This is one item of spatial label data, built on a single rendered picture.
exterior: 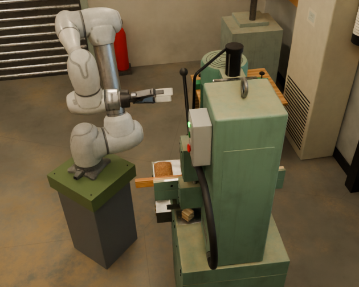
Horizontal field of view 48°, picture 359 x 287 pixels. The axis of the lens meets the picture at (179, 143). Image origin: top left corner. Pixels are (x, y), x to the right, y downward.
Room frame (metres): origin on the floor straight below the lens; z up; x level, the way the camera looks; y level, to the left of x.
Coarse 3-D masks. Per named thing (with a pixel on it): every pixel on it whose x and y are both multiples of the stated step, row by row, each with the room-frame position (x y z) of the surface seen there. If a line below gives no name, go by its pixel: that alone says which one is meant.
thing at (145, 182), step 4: (164, 176) 1.33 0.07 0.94; (168, 176) 1.33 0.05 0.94; (172, 176) 1.33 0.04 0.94; (176, 176) 1.33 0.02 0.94; (136, 180) 1.31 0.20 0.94; (140, 180) 1.31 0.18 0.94; (144, 180) 1.31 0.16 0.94; (148, 180) 1.31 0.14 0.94; (152, 180) 1.31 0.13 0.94; (136, 184) 1.30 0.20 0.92; (140, 184) 1.30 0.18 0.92; (144, 184) 1.31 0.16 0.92; (148, 184) 1.31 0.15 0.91; (152, 184) 1.31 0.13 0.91
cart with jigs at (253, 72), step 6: (252, 72) 3.03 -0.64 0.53; (258, 72) 3.03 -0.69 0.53; (264, 72) 2.83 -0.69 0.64; (192, 78) 2.97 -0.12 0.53; (198, 78) 2.96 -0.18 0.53; (258, 78) 2.84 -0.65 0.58; (264, 78) 2.84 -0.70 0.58; (270, 78) 2.93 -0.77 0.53; (198, 84) 2.78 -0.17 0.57; (198, 90) 2.77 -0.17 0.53; (276, 90) 2.73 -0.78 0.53; (198, 96) 2.68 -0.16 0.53; (282, 96) 2.64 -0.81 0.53; (198, 102) 2.97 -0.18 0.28; (282, 102) 2.55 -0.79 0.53; (198, 108) 2.97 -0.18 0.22
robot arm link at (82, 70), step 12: (60, 36) 1.79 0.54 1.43; (72, 36) 1.77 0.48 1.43; (72, 48) 1.49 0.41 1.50; (72, 60) 1.32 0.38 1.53; (84, 60) 1.32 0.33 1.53; (72, 72) 1.31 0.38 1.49; (84, 72) 1.31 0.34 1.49; (96, 72) 1.34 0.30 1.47; (72, 84) 1.33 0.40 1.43; (84, 84) 1.31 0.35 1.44; (96, 84) 1.34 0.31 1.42
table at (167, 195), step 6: (156, 162) 1.48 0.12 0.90; (174, 162) 1.47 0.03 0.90; (174, 168) 1.43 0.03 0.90; (180, 168) 1.43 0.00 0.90; (174, 174) 1.39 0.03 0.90; (180, 174) 1.38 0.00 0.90; (282, 180) 1.33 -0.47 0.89; (276, 186) 1.33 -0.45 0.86; (282, 186) 1.33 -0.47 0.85; (156, 192) 1.28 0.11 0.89; (162, 192) 1.28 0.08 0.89; (168, 192) 1.28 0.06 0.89; (174, 192) 1.28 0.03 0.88; (156, 198) 1.28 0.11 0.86; (162, 198) 1.28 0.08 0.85; (168, 198) 1.28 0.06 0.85; (174, 198) 1.28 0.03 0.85
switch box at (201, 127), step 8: (192, 112) 1.04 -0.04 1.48; (200, 112) 1.04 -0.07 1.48; (208, 112) 1.04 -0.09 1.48; (192, 120) 1.00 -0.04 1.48; (200, 120) 1.00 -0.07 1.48; (208, 120) 1.00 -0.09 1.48; (192, 128) 0.97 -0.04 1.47; (200, 128) 0.97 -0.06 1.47; (208, 128) 0.97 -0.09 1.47; (192, 136) 0.97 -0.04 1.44; (200, 136) 0.97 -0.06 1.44; (208, 136) 0.97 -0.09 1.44; (192, 144) 0.97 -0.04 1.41; (200, 144) 0.97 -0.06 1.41; (208, 144) 0.97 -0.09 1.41; (192, 152) 0.97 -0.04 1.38; (200, 152) 0.97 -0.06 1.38; (208, 152) 0.97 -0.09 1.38; (192, 160) 0.97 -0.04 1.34; (200, 160) 0.97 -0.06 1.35; (208, 160) 0.97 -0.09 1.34
